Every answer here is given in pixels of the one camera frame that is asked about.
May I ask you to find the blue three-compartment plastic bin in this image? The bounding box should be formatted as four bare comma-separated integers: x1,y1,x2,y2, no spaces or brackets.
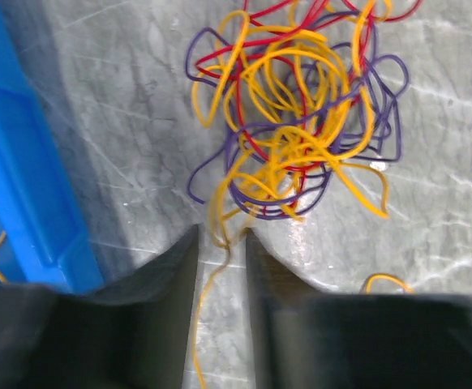
0,11,104,294

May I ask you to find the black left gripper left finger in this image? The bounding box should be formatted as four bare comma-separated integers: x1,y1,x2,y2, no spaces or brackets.
0,226,200,388

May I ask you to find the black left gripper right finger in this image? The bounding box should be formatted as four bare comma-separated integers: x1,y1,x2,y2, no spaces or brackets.
245,231,472,388

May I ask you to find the yellow wire loop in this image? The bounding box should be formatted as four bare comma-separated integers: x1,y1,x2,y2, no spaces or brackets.
191,177,415,389

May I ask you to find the coloured wire bundle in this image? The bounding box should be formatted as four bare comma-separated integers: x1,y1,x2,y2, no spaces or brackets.
185,0,423,223

